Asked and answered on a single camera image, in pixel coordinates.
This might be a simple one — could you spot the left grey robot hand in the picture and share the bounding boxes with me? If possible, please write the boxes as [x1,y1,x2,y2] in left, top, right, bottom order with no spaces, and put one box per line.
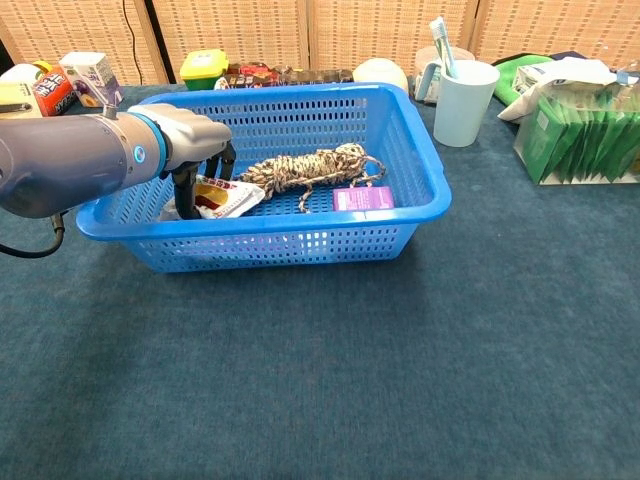
[127,103,237,222]

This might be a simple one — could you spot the white red snack packet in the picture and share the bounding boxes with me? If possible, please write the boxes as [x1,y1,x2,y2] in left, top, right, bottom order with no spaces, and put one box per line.
[158,174,266,222]

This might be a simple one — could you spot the blue plastic perforated basket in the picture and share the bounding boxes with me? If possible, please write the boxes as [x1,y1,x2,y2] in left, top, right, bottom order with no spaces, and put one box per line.
[75,82,453,275]

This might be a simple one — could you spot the green yellow lidded container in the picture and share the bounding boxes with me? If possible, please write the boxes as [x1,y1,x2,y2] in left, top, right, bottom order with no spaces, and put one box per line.
[179,48,230,92]

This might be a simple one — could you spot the dark red snack packages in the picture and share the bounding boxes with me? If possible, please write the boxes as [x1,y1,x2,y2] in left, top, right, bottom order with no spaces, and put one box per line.
[214,62,355,91]

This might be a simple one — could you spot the purple white drink carton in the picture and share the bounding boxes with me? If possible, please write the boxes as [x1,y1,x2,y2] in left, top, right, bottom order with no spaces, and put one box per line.
[58,51,125,110]

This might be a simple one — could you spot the red orange snack can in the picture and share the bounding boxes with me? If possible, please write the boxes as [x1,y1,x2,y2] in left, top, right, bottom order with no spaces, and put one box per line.
[32,65,78,118]

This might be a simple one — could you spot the woven bamboo folding screen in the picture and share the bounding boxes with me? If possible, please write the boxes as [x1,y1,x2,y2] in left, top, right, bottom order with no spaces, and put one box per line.
[0,0,640,86]

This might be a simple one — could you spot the yellow packaged tool card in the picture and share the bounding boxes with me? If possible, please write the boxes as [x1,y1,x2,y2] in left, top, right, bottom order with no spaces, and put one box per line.
[0,81,43,120]

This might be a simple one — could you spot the small purple box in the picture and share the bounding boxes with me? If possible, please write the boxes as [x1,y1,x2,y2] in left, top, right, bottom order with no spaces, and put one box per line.
[332,185,396,213]

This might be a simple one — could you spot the cream ceramic bowl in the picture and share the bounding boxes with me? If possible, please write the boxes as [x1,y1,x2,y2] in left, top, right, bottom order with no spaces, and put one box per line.
[352,57,410,93]

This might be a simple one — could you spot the light blue toothbrush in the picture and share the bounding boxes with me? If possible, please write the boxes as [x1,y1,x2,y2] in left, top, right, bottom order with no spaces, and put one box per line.
[429,16,459,80]

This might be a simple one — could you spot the light blue plastic cup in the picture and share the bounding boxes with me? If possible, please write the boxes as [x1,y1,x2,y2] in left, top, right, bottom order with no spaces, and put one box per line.
[432,59,501,149]

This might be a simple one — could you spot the green cloth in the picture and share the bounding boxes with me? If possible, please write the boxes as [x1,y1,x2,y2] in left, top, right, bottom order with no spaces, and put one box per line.
[491,53,555,107]

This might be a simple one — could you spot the white crumpled paper bag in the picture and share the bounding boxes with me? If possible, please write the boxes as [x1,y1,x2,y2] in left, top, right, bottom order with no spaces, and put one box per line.
[497,56,621,124]

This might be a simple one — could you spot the clear box of green packets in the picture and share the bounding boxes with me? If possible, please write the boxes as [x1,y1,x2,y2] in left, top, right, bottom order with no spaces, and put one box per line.
[513,81,640,186]

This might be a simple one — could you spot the black hanging cable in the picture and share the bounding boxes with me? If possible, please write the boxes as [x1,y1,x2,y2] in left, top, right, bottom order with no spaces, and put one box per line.
[122,0,145,86]

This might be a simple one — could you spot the bundled beige brown rope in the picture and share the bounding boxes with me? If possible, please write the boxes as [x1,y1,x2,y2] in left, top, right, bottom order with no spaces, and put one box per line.
[238,142,387,215]

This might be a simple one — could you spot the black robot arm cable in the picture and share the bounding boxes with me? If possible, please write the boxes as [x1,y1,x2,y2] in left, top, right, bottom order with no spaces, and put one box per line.
[0,211,67,260]

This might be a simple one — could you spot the clear jar with blue handle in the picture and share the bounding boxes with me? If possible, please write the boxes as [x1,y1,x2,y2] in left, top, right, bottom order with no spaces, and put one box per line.
[413,45,476,104]

